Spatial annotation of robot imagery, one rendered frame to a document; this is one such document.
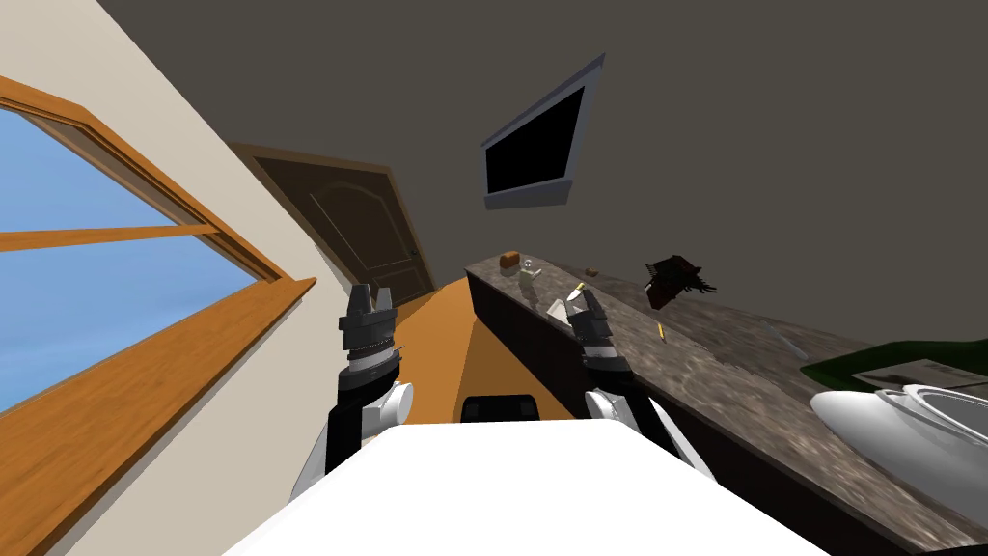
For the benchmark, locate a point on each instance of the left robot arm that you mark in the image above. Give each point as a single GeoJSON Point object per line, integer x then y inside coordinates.
{"type": "Point", "coordinates": [351, 417]}

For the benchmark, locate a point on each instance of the green book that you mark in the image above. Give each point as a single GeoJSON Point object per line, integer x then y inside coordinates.
{"type": "Point", "coordinates": [880, 360]}

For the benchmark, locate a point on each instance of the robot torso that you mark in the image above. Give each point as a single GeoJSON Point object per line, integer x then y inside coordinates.
{"type": "Point", "coordinates": [502, 494]}

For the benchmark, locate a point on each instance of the brown panel door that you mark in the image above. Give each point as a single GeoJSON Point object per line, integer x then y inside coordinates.
{"type": "Point", "coordinates": [363, 224]}

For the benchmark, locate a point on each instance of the white flat plate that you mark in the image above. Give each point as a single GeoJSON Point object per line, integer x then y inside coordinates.
{"type": "Point", "coordinates": [557, 310]}

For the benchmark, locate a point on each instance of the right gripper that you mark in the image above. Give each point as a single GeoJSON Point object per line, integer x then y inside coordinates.
{"type": "Point", "coordinates": [592, 330]}

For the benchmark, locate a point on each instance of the grey framed black television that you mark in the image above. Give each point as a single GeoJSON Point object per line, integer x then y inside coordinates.
{"type": "Point", "coordinates": [534, 147]}

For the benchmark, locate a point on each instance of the clear glass shaker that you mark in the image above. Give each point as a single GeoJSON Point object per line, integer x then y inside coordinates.
{"type": "Point", "coordinates": [529, 267]}

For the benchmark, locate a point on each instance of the dark red spiky plant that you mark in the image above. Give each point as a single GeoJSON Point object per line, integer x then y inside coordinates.
{"type": "Point", "coordinates": [670, 283]}

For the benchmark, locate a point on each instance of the grey slim pen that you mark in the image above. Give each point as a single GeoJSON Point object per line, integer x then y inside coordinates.
{"type": "Point", "coordinates": [786, 340]}

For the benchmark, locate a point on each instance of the brown bread loaf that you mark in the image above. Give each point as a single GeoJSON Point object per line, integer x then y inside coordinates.
{"type": "Point", "coordinates": [509, 259]}

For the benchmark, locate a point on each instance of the wooden framed window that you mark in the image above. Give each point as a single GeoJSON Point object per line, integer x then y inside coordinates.
{"type": "Point", "coordinates": [116, 293]}

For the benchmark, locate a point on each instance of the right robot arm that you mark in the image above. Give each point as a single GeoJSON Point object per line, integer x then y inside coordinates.
{"type": "Point", "coordinates": [633, 401]}

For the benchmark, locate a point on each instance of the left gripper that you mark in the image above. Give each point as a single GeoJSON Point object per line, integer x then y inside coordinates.
{"type": "Point", "coordinates": [368, 328]}

